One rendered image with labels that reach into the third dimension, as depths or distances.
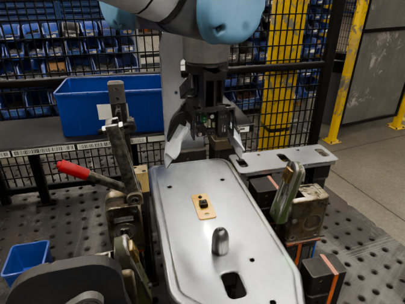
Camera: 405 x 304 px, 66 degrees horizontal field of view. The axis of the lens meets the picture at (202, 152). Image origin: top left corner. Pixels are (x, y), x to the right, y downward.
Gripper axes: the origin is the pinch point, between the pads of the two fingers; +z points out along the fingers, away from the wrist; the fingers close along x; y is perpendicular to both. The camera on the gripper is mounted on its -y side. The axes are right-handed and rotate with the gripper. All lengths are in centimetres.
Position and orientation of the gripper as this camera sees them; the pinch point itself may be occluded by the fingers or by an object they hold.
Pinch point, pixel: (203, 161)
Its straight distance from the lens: 62.2
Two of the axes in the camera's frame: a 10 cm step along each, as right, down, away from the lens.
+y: 2.4, 4.6, -8.5
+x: 9.7, -1.2, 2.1
